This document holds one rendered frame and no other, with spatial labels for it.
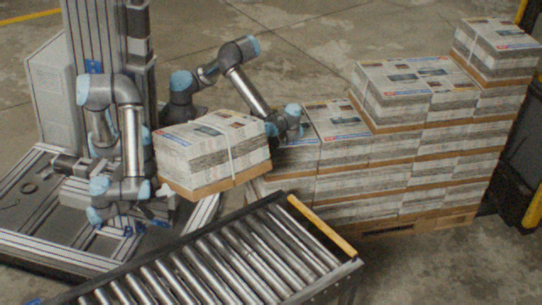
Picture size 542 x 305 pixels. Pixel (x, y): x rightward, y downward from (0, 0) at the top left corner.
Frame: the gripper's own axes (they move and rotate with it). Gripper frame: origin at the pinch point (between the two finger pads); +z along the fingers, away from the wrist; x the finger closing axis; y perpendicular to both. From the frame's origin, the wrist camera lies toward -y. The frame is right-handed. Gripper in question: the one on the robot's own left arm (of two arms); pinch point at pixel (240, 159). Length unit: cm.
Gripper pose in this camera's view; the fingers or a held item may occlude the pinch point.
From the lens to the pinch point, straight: 259.5
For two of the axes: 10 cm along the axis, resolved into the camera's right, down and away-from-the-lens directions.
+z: -7.7, 3.5, -5.3
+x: 6.2, 2.2, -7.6
